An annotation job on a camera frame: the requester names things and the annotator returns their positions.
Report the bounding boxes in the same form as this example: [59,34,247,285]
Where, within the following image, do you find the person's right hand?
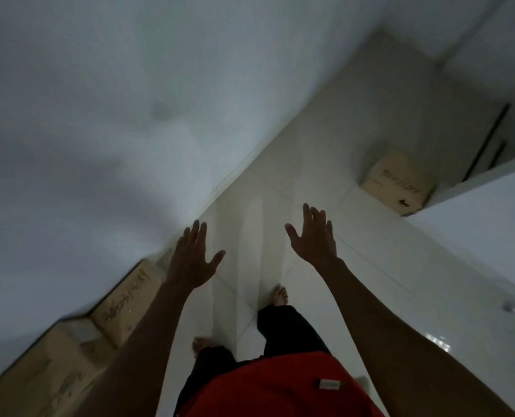
[284,203,339,270]

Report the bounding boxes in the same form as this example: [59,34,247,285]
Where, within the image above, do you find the person's left hand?
[165,220,227,292]

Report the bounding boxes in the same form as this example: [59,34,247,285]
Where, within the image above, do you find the person's right forearm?
[317,257,515,417]

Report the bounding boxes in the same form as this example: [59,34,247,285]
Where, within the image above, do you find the person's left forearm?
[73,279,194,417]

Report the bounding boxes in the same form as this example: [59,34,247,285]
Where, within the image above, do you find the person's left foot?
[192,337,218,357]

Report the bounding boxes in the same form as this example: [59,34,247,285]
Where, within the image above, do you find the black trousers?
[174,304,333,414]

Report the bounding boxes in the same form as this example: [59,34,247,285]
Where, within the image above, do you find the cardboard box with scribbled writing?
[90,258,168,349]

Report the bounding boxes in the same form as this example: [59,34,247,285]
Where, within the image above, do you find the small cardboard box black print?
[360,152,435,217]

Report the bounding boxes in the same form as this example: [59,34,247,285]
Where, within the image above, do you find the red shirt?
[177,351,386,417]

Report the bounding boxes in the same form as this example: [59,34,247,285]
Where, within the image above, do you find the white door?
[406,160,515,302]

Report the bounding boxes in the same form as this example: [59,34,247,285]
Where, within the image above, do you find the large open cardboard box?
[0,316,120,417]

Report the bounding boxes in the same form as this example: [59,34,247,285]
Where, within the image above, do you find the long black cabinet handle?
[461,103,512,183]

